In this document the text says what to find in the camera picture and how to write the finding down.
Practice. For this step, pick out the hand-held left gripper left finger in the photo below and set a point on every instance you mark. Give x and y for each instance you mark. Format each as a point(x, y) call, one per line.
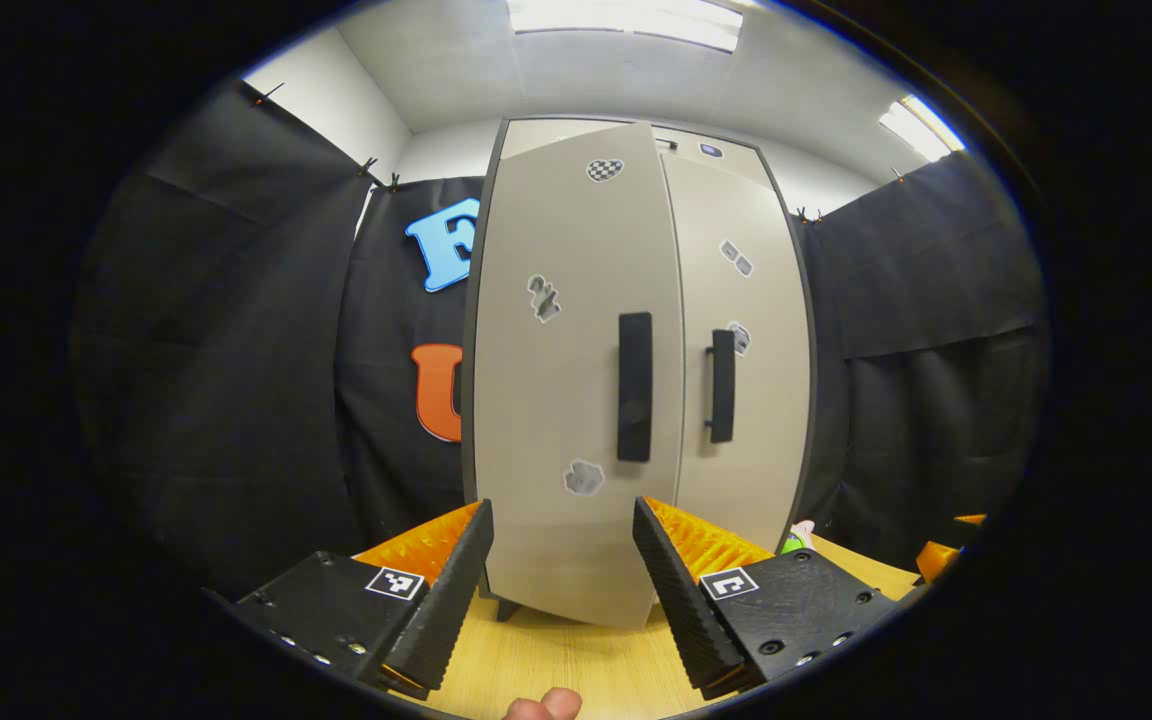
point(336, 600)

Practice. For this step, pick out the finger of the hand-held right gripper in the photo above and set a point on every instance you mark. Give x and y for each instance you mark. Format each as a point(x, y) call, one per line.
point(966, 525)
point(939, 560)

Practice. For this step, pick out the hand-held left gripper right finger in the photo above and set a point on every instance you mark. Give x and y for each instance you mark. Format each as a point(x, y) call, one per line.
point(806, 610)

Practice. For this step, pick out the grey cabinet door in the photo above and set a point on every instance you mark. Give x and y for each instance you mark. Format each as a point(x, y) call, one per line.
point(556, 400)
point(766, 400)

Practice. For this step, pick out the grey white shoe cabinet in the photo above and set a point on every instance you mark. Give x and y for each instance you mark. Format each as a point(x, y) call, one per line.
point(688, 143)

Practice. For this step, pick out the pink green plush toy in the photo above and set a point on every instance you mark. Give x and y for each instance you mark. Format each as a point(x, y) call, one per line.
point(801, 538)

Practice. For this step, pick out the black backdrop cloth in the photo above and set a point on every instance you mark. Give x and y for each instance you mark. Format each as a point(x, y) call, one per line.
point(236, 350)
point(936, 400)

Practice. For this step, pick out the ceiling light panel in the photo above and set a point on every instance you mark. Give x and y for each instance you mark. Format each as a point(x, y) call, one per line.
point(626, 20)
point(921, 128)

